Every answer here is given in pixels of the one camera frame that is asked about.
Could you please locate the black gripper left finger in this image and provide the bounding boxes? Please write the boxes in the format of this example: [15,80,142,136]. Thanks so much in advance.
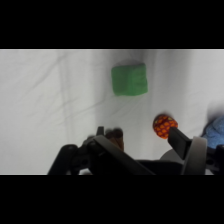
[48,126,155,176]

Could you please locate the brown wooden object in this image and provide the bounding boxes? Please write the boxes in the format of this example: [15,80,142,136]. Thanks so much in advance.
[105,128,125,152]

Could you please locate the orange patterned ball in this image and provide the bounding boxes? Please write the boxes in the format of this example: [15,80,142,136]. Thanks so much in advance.
[152,114,179,140]

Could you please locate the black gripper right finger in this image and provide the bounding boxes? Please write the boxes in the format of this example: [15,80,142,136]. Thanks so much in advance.
[159,126,208,176]

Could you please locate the blue cloth object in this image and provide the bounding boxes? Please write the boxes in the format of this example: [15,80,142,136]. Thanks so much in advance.
[200,114,224,147]

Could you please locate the green foam block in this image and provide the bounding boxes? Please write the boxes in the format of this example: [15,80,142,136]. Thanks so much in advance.
[110,62,149,97]

